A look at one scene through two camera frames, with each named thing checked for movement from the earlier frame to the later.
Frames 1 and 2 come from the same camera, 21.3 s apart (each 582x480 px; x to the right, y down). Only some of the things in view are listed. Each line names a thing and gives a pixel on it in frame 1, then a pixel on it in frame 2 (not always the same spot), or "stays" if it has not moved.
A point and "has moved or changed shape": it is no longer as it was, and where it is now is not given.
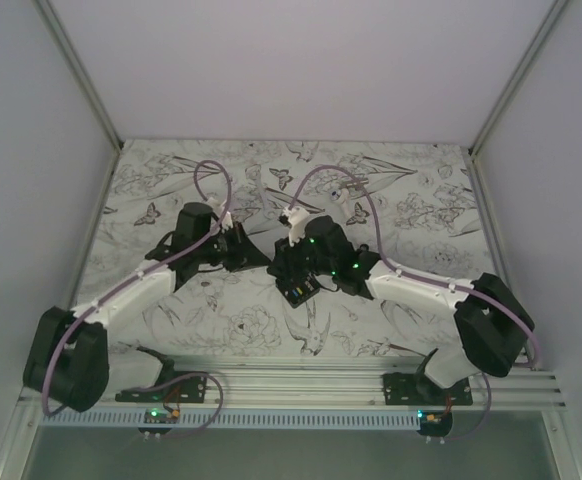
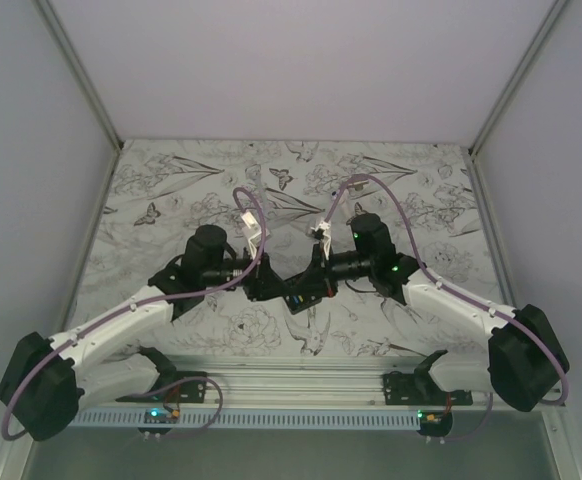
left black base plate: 175,387 stays
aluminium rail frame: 338,384 stays
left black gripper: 245,254 -> 263,283
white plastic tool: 341,197 stays
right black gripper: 283,264 -> 321,273
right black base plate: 418,389 stays
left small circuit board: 159,416 stays
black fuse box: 298,289 has moved or changed shape
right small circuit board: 435,424 stays
